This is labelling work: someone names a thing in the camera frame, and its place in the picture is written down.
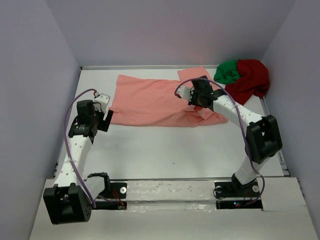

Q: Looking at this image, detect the pink t shirt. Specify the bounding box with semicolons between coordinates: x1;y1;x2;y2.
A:
110;66;228;127

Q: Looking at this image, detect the red t shirt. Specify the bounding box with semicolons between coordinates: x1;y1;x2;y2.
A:
225;59;270;105

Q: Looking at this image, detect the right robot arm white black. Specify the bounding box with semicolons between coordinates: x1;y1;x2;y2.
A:
187;76;283;198

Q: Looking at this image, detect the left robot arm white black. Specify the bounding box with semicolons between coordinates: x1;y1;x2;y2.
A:
43;94;113;225

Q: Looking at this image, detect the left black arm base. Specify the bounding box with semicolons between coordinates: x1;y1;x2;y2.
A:
95;181;128;211

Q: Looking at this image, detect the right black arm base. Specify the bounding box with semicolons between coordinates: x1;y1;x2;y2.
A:
212;180;263;210

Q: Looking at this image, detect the green t shirt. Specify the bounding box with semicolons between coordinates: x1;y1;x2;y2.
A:
213;60;241;85

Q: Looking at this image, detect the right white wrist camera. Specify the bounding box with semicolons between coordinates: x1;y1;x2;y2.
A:
174;85;194;102

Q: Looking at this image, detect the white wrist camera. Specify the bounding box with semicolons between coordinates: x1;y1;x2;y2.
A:
93;91;110;113
174;85;194;102

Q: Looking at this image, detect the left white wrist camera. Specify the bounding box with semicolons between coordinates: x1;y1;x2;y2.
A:
93;91;110;113

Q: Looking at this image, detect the aluminium back rail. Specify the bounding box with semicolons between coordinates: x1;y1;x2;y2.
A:
80;65;218;71

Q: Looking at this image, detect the aluminium left side rail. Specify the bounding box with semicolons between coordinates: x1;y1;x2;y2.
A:
52;161;59;179

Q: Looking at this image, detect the aluminium front rail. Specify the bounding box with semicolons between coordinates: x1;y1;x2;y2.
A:
110;177;232;182

